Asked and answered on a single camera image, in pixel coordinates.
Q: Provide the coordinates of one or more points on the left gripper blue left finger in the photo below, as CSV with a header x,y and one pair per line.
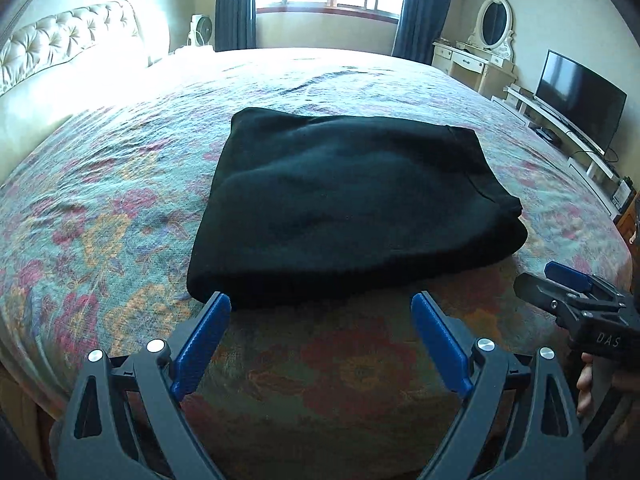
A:
x,y
194,342

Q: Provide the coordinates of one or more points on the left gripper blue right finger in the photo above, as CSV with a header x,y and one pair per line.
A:
x,y
447,341

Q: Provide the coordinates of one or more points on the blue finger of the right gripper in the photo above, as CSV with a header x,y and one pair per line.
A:
x,y
543,294
568,277

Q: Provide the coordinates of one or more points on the black pants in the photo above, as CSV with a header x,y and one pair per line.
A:
x,y
340,205

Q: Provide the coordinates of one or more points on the white tv console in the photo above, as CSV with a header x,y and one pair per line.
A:
x,y
587,162

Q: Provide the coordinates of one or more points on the black television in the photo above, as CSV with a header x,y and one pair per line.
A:
x,y
582,98

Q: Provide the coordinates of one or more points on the cream dressing table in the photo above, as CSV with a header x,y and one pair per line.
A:
x,y
478,73

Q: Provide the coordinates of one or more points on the oval vanity mirror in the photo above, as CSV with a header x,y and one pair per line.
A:
x,y
493,30

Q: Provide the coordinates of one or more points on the white fan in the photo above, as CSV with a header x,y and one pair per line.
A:
x,y
201,30

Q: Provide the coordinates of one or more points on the dark blue left curtain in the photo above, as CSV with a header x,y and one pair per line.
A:
x,y
235,25

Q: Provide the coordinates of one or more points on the dark blue curtain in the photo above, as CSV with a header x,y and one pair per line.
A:
x,y
420,24
235,25

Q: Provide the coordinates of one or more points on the dark blue right curtain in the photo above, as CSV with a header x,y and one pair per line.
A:
x,y
420,24

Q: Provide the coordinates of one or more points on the cream tufted headboard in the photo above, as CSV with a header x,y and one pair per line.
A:
x,y
61,65

